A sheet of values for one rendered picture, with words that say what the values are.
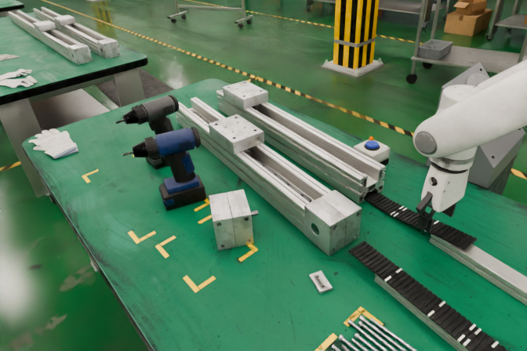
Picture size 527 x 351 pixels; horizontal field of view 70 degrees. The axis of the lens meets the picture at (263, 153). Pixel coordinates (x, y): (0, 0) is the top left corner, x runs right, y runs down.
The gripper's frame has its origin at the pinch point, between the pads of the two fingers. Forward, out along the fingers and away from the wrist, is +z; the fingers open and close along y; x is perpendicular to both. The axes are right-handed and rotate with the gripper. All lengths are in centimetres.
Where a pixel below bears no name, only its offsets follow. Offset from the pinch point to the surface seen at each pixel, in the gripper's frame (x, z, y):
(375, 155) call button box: 27.3, 0.3, 10.1
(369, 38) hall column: 239, 51, 247
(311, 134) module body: 47.2, -1.3, 2.2
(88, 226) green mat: 57, 6, -68
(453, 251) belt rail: -6.7, 4.3, -2.0
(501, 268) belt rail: -15.8, 3.2, 0.3
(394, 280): -4.9, 2.7, -20.2
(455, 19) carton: 256, 66, 433
